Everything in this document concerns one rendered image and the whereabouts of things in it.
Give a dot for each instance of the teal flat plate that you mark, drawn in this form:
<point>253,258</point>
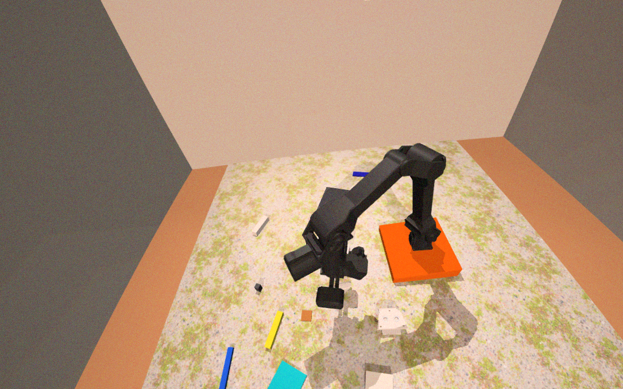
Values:
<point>287,377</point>

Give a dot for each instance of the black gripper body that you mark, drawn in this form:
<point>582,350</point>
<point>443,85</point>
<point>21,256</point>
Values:
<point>332,296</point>

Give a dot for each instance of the yellow rectangular bar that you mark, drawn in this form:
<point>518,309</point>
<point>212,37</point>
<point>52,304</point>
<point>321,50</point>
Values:
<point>274,329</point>

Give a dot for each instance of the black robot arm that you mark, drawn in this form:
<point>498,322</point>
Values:
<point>334,221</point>

